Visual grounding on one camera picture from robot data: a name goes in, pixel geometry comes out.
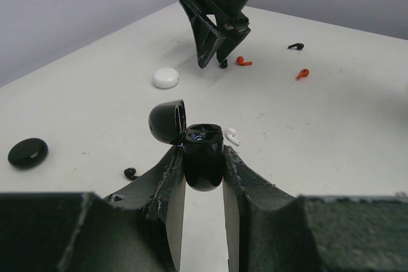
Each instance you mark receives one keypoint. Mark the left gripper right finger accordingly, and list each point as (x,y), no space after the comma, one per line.
(269,230)

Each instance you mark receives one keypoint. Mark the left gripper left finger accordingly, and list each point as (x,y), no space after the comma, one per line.
(137,228)

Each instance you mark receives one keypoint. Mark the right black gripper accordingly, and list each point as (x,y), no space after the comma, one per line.
(208,36)

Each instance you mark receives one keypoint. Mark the black earbud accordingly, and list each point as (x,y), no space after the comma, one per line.
(223,64)
(130,174)
(297,46)

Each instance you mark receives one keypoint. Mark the black earbud case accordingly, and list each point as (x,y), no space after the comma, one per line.
(28,153)
(202,144)

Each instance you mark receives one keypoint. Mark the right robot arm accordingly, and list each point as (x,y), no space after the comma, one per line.
(218,26)

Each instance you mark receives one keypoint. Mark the white earbud case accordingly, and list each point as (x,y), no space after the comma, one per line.
(166,78)

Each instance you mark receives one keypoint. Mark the orange earbud upper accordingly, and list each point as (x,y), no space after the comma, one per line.
(242,62)

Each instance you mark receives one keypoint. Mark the orange earbud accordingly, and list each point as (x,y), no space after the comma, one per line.
(302,74)
(242,62)

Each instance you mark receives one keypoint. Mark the orange earbud lower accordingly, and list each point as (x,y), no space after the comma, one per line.
(302,74)

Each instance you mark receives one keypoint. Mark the white earbud upper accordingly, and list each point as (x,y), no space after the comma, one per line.
(231,135)

